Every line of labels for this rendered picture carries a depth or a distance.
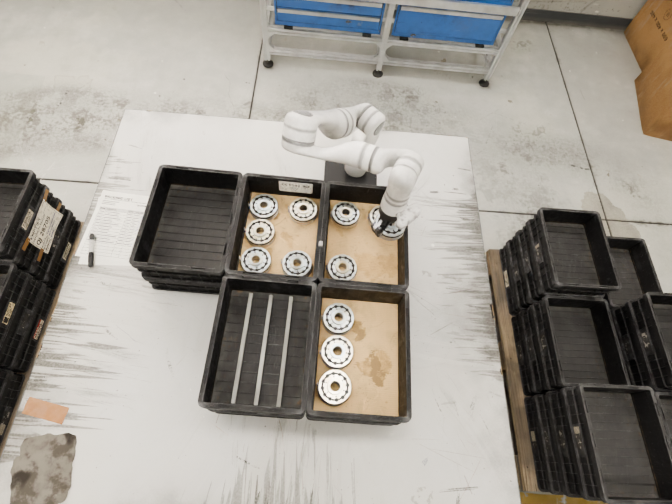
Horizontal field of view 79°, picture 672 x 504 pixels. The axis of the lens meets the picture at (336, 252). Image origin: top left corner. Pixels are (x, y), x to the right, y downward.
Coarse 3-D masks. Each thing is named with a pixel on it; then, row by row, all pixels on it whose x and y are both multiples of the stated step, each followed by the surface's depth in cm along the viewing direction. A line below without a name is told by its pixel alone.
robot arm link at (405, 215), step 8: (384, 200) 116; (384, 208) 117; (392, 208) 115; (400, 208) 115; (408, 208) 118; (416, 208) 118; (392, 216) 118; (400, 216) 116; (408, 216) 116; (416, 216) 118; (400, 224) 115; (408, 224) 117
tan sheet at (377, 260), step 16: (368, 208) 156; (368, 224) 153; (336, 240) 149; (352, 240) 149; (368, 240) 150; (384, 240) 150; (352, 256) 146; (368, 256) 147; (384, 256) 147; (368, 272) 144; (384, 272) 144
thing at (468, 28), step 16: (464, 0) 257; (480, 0) 257; (496, 0) 256; (512, 0) 256; (400, 16) 268; (416, 16) 267; (432, 16) 267; (448, 16) 266; (464, 16) 265; (480, 16) 264; (496, 16) 264; (400, 32) 278; (416, 32) 277; (432, 32) 277; (448, 32) 277; (464, 32) 276; (480, 32) 276; (496, 32) 276
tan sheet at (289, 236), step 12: (252, 192) 155; (288, 204) 154; (252, 216) 150; (276, 216) 151; (288, 216) 151; (276, 228) 149; (288, 228) 149; (300, 228) 150; (312, 228) 150; (276, 240) 147; (288, 240) 147; (300, 240) 147; (312, 240) 148; (276, 252) 144; (288, 252) 145; (312, 252) 146; (240, 264) 141; (276, 264) 142; (312, 264) 144; (312, 276) 142
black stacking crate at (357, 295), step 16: (336, 288) 130; (320, 304) 138; (400, 304) 136; (320, 320) 135; (400, 320) 134; (400, 336) 132; (400, 352) 129; (400, 368) 127; (400, 384) 125; (400, 400) 124; (400, 416) 122
